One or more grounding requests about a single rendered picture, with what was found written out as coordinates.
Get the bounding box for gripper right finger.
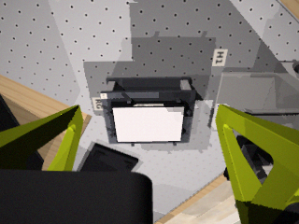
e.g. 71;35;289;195
216;105;299;224

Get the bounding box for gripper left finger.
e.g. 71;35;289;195
0;105;83;171

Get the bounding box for black rectangular frame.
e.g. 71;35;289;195
80;143;138;172

